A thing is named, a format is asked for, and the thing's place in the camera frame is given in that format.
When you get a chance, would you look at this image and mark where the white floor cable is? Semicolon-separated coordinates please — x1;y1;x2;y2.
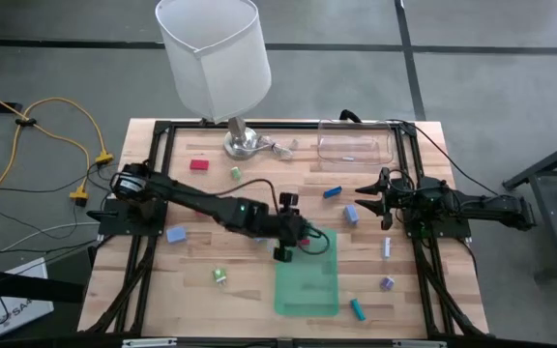
0;220;102;268

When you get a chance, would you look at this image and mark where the teal digital timer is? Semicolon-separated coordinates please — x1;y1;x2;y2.
349;298;367;322

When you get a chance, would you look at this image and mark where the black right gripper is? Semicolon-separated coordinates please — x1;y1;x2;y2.
354;166;413;232

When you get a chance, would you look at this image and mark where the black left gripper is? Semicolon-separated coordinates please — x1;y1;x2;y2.
273;191;311;264

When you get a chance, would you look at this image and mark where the green translucent plastic bin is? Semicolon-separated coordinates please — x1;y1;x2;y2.
273;228;340;318

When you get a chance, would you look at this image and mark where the clear plastic bin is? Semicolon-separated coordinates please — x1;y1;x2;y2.
316;119;396;167

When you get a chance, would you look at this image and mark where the silver frame bracket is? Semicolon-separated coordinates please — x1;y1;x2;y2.
121;337;178;348
392;339;448;348

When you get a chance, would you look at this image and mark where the black power cable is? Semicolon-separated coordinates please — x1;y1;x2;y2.
385;118;507;197

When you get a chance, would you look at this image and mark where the white printed box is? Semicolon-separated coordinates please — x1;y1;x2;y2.
0;257;55;339

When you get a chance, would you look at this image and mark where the yellow extension cord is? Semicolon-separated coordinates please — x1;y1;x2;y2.
0;81;115;223

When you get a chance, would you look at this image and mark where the black metal cart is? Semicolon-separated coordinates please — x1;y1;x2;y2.
502;132;557;281

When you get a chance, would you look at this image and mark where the black floor cable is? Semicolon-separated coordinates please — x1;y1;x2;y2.
0;159;125;194

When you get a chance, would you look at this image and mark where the black slanted bar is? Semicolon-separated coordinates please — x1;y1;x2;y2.
0;265;86;305

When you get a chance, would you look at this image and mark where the white table lamp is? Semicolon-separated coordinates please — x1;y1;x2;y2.
155;0;273;161

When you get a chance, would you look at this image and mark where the black aluminium table frame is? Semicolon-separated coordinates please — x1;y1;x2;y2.
83;119;491;348

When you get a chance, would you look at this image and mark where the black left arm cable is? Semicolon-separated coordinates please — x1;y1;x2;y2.
213;178;332;256

